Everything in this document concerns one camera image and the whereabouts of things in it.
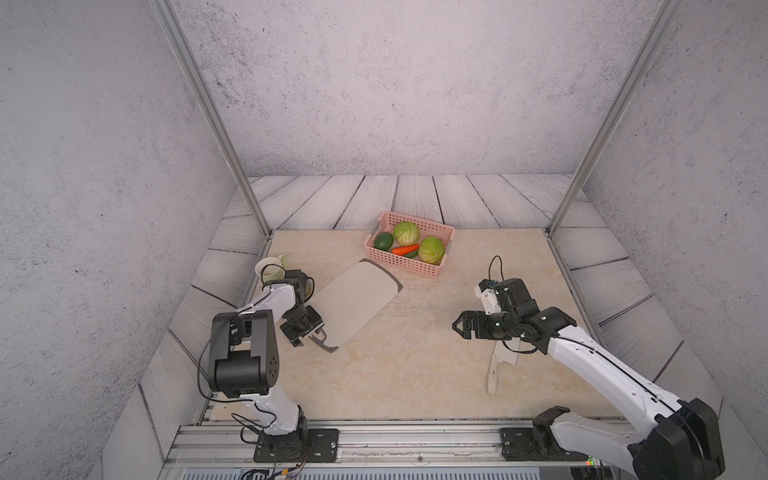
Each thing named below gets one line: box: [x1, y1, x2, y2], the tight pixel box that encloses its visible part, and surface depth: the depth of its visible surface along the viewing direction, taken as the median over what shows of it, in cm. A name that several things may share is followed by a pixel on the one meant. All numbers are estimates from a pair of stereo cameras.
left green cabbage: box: [393, 221, 420, 246], surface depth 113 cm
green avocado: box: [374, 232, 394, 251], surface depth 114 cm
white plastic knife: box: [486, 339, 521, 397], surface depth 84 cm
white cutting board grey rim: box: [308, 258, 403, 353], surface depth 106 cm
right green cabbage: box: [418, 236, 445, 265], surface depth 107 cm
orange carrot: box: [392, 243, 420, 256], surface depth 113 cm
